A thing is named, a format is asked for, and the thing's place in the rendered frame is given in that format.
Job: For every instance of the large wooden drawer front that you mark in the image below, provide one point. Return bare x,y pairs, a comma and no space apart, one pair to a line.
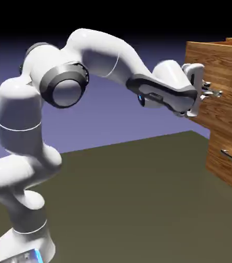
229,67

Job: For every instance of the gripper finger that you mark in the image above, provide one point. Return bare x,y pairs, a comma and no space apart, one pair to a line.
204,97
206,84

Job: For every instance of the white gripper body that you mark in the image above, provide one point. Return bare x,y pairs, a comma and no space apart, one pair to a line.
198,78

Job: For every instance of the small wooden drawer front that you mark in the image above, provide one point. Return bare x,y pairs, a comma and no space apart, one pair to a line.
222,174

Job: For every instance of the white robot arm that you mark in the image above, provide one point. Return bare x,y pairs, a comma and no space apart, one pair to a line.
99,57

